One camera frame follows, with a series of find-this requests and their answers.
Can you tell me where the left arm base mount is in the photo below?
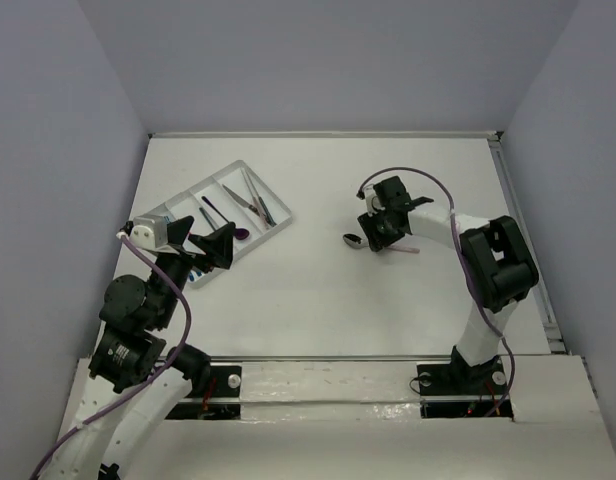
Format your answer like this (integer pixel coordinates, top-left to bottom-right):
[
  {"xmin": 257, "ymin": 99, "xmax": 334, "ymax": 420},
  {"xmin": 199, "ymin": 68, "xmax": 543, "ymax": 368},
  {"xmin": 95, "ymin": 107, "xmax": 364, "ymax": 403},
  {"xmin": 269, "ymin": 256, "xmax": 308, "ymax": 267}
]
[{"xmin": 166, "ymin": 363, "xmax": 243, "ymax": 421}]

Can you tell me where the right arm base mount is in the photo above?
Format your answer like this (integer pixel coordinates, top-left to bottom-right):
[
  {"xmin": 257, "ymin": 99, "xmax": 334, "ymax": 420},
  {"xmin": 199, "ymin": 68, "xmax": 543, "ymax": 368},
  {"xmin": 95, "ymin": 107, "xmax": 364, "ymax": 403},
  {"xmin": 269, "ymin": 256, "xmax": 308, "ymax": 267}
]
[{"xmin": 409, "ymin": 362, "xmax": 513, "ymax": 419}]

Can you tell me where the dark grey chopstick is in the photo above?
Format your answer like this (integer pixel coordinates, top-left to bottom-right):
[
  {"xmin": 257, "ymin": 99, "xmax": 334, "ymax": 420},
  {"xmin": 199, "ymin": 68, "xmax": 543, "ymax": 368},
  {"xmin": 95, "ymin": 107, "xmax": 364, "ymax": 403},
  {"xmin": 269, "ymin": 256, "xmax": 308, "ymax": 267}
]
[{"xmin": 198, "ymin": 206, "xmax": 218, "ymax": 231}]

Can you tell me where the dark handled knife in tray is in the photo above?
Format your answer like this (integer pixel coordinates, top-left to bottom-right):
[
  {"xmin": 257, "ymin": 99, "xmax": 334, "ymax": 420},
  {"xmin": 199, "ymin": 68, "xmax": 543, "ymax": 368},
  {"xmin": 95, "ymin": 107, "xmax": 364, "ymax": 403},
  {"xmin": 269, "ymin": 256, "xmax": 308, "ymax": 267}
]
[{"xmin": 222, "ymin": 184, "xmax": 271, "ymax": 228}]

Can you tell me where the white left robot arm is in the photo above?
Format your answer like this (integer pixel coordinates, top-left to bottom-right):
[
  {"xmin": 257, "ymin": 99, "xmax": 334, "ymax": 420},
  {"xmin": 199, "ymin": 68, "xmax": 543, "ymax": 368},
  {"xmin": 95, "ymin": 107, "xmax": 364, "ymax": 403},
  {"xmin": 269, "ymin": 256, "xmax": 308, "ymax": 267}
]
[{"xmin": 31, "ymin": 215, "xmax": 236, "ymax": 479}]

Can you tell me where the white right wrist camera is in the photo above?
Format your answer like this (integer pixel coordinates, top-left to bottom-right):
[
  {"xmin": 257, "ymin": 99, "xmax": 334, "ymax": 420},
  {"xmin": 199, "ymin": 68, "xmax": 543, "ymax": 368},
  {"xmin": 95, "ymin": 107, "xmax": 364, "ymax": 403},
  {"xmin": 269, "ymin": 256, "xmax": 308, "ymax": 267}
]
[{"xmin": 357, "ymin": 183, "xmax": 383, "ymax": 216}]

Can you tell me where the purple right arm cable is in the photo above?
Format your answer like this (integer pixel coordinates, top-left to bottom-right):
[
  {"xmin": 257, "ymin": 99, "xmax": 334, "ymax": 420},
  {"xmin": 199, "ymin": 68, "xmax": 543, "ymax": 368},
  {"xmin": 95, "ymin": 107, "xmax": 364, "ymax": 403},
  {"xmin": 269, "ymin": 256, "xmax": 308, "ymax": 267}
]
[{"xmin": 357, "ymin": 167, "xmax": 518, "ymax": 416}]

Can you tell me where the purple spoon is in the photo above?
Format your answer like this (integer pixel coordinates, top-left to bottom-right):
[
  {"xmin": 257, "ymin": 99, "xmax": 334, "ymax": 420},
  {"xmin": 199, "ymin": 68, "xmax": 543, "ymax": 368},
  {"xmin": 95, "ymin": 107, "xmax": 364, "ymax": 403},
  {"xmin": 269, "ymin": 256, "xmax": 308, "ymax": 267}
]
[{"xmin": 202, "ymin": 196, "xmax": 250, "ymax": 241}]

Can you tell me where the blue fork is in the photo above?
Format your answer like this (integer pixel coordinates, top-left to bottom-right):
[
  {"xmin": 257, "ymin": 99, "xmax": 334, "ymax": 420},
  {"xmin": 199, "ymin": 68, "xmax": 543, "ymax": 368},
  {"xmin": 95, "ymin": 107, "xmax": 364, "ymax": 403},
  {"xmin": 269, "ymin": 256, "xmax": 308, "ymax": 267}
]
[{"xmin": 188, "ymin": 270, "xmax": 203, "ymax": 282}]

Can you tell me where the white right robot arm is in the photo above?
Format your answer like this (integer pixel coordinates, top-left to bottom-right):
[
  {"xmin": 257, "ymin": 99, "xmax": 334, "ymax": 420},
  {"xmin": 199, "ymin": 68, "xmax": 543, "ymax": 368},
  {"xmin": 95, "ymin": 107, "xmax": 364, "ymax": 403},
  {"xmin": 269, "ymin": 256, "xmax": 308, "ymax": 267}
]
[{"xmin": 357, "ymin": 168, "xmax": 539, "ymax": 396}]

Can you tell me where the white cutlery tray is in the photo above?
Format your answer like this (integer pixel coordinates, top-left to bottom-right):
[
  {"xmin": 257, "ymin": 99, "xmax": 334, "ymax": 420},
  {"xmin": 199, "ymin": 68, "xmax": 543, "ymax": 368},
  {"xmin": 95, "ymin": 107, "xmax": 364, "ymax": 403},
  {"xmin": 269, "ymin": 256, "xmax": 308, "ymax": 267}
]
[{"xmin": 149, "ymin": 160, "xmax": 293, "ymax": 264}]

